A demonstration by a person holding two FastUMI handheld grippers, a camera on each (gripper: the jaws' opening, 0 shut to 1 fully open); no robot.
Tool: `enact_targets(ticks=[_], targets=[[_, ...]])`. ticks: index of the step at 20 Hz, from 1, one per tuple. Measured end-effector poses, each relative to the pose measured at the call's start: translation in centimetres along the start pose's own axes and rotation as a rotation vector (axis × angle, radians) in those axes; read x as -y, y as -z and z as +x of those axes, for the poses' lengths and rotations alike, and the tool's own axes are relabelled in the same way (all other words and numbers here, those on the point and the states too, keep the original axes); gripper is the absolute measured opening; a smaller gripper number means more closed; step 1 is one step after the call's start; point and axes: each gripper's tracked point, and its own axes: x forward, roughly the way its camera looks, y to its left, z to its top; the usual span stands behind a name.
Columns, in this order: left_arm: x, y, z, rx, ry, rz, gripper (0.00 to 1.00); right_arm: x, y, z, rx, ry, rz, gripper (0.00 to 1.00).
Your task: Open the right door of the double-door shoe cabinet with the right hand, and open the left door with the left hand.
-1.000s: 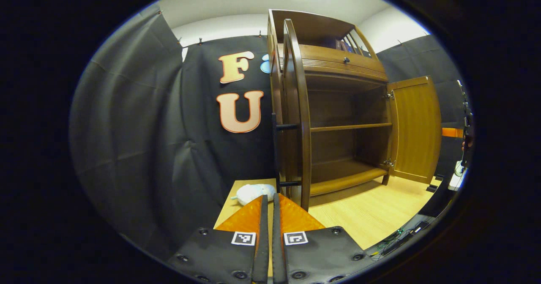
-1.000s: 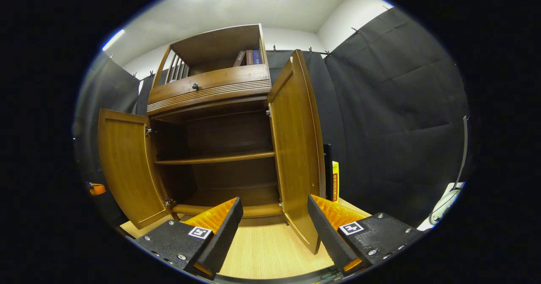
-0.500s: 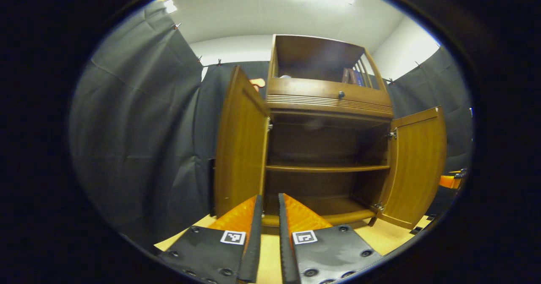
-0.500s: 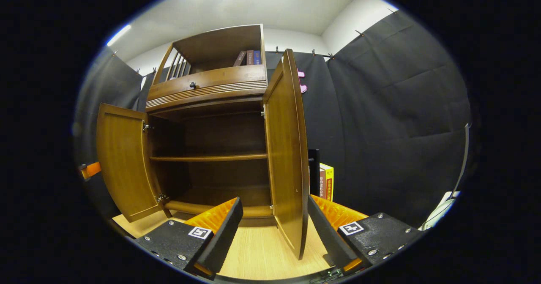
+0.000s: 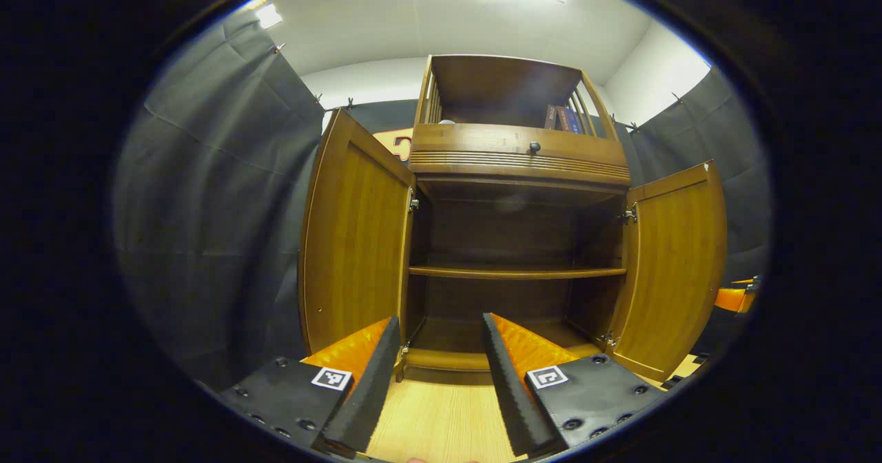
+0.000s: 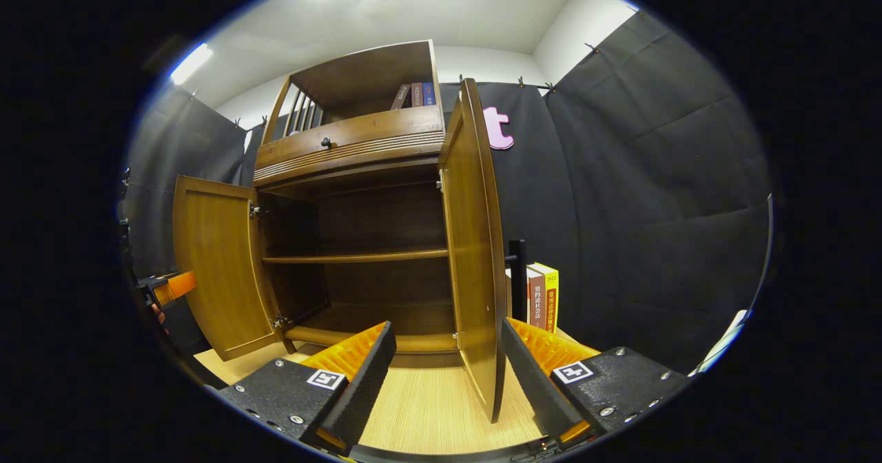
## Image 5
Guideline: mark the blue shelf book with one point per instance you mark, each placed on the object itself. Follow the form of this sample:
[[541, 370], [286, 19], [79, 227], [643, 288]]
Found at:
[[573, 122]]

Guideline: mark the wooden inner cabinet shelf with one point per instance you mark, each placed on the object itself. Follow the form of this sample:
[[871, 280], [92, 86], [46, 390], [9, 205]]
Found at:
[[517, 272]]

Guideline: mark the wooden cabinet drawer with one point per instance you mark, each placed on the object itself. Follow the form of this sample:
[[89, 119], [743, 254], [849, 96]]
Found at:
[[468, 142]]

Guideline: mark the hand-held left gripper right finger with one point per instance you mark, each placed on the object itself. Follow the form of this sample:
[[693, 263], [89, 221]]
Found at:
[[510, 394]]

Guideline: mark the wooden cabinet door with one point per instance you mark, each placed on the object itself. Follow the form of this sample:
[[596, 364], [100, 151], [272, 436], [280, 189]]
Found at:
[[675, 270], [351, 242]]

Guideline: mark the dark red shelf book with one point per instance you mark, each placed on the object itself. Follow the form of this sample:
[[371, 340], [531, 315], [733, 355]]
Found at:
[[561, 119]]

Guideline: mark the metal door hinge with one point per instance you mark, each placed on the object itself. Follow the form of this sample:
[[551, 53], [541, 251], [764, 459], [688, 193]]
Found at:
[[413, 201], [404, 349], [609, 339], [628, 213]]

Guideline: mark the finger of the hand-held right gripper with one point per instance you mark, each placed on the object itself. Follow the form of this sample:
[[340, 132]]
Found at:
[[732, 300]]

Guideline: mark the brown shelf book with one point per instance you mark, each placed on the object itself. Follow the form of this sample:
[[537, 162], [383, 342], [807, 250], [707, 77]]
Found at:
[[550, 117]]

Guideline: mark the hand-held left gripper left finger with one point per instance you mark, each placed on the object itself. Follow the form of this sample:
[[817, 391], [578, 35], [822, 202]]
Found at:
[[372, 394]]

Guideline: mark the small ceiling light panel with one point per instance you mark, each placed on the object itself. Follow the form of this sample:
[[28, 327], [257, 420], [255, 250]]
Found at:
[[268, 16]]

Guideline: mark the wooden double-door shoe cabinet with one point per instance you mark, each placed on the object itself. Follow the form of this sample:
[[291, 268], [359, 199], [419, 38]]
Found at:
[[510, 91]]

